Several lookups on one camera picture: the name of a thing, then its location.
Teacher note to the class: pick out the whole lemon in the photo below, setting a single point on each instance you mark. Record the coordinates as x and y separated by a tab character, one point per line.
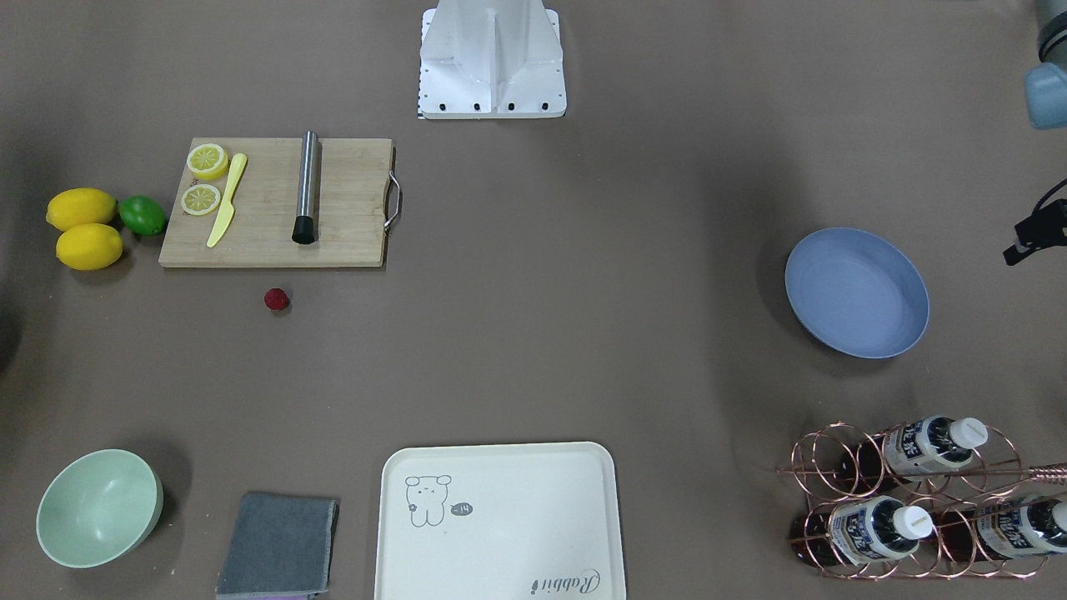
89	246
79	206

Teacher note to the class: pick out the lower whole lemon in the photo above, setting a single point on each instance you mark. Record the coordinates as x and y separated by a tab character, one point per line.
89	246

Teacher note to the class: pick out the edge drink bottle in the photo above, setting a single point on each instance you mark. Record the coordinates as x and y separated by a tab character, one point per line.
1029	527

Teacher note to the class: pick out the steel muddler black tip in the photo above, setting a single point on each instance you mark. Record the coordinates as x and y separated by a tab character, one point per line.
305	228

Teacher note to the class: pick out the top drink bottle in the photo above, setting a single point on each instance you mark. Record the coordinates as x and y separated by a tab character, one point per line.
907	454

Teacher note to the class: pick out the red strawberry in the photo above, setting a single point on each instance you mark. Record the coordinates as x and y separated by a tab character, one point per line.
276	299

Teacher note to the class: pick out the cream rabbit tray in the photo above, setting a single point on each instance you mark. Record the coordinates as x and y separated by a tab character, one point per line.
501	521

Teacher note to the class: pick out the copper wire bottle rack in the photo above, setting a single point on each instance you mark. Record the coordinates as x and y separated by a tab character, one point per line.
937	498

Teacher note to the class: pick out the mint green bowl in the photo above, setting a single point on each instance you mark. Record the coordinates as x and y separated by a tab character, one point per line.
98	508

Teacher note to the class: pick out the green lime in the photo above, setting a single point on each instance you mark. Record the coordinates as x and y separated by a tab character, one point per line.
142	215

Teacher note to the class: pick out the upper whole lemon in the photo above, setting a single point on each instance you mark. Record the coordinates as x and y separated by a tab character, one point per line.
79	206

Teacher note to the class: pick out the lower lemon slice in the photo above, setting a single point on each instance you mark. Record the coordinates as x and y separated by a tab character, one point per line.
201	199

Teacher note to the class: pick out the middle drink bottle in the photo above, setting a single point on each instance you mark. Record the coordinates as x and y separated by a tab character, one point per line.
875	530

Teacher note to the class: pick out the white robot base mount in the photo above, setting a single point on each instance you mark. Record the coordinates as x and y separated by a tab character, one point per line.
491	60

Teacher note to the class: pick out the lemon slice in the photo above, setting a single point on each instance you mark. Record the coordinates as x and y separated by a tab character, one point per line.
207	161
201	199

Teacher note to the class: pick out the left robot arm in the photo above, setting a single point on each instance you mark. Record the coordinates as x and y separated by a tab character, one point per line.
1045	93

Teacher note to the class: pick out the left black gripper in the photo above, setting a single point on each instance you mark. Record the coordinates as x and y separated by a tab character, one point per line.
1045	228

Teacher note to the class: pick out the grey folded cloth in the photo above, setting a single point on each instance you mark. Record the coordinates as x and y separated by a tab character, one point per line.
280	548

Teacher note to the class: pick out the wooden cutting board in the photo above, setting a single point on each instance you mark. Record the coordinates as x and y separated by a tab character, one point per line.
352	209

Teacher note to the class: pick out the blue plate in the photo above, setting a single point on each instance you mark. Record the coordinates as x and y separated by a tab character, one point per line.
857	293

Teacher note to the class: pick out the yellow plastic knife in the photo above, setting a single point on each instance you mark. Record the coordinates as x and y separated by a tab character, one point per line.
226	209

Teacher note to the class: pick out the upper lemon slice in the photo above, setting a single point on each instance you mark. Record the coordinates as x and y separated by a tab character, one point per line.
207	161

